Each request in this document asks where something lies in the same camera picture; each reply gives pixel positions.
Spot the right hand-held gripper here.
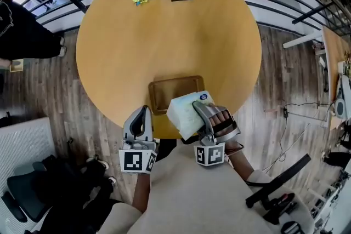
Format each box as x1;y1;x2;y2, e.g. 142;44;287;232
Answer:
192;101;242;168

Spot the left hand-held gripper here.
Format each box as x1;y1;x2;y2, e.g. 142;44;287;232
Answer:
118;105;158;174

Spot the white tissue pack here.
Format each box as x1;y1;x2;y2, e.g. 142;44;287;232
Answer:
166;90;218;142

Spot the wooden tissue box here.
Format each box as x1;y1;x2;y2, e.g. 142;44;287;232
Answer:
148;75;206;116

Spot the person's left forearm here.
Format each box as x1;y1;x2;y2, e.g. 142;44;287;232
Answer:
132;172;152;214

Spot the person's right forearm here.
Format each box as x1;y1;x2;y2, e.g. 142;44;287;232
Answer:
225;141;255;182

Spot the small wooden box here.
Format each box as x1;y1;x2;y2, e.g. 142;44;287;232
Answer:
9;59;24;73

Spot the person's right hand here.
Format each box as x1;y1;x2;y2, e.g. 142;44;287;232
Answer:
210;111;231;126

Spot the person's beige clothing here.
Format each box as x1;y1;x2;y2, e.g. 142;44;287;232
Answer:
97;142;316;234

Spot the round wooden table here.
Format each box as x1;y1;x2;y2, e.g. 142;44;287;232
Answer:
75;0;263;161

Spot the black monitor on stand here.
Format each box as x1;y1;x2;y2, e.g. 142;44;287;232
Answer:
245;153;312;209

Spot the black red handheld device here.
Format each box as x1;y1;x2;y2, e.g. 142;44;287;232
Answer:
262;192;299;226

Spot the white ribbed panel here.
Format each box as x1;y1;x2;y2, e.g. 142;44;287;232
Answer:
0;117;58;190

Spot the black office chair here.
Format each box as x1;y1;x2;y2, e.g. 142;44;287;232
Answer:
0;155;83;230

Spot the white rounded device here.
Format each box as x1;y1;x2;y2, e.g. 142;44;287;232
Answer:
333;73;351;121

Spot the white-legged wooden desk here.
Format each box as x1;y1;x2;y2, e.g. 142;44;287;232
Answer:
282;25;351;132

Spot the black floor cable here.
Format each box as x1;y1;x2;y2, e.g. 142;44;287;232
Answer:
283;102;335;119

